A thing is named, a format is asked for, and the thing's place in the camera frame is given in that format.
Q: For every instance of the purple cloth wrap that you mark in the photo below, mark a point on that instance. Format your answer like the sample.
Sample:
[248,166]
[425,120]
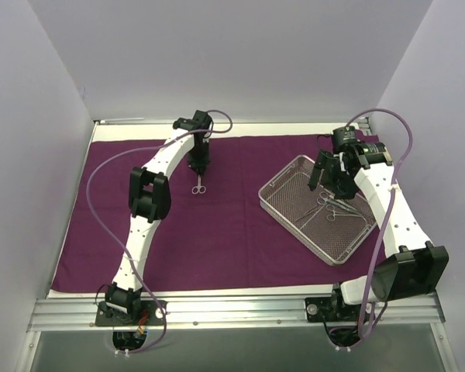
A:
[219,240]

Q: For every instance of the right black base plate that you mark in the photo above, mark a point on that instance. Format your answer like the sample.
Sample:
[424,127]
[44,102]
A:
[331,309]

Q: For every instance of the metal mesh instrument tray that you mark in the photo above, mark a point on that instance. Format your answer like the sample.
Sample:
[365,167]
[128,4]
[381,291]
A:
[286,196]

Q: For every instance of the front aluminium rail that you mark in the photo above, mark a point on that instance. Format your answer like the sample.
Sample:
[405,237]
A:
[216,309]

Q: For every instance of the silver surgical forceps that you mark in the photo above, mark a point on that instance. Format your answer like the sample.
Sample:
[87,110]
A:
[334,213]

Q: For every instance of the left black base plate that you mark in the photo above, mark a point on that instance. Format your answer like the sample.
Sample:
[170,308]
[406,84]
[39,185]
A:
[147,313]

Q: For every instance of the thin silver tweezers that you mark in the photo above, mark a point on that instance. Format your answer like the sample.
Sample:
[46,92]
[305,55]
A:
[311,211]

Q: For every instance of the silver surgical scissors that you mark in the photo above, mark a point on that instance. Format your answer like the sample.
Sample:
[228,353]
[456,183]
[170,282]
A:
[325,198]

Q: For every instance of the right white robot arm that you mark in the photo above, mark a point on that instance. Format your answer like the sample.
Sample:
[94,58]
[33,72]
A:
[406,262]

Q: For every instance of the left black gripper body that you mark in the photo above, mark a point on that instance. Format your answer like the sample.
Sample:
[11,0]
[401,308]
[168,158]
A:
[198,166]

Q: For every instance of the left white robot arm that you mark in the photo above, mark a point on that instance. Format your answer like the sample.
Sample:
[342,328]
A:
[149,204]

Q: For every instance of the back aluminium rail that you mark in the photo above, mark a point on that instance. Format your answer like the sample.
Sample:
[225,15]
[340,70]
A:
[236,121]

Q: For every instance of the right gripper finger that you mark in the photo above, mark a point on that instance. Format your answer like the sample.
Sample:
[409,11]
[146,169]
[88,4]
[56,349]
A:
[318,167]
[339,184]

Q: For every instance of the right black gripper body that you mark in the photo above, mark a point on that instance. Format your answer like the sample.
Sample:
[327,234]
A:
[329,167]

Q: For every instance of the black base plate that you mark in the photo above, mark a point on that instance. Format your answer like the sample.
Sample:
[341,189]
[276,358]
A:
[147,313]
[331,309]

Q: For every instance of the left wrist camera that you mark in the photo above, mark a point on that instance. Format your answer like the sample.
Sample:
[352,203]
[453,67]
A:
[201,120]

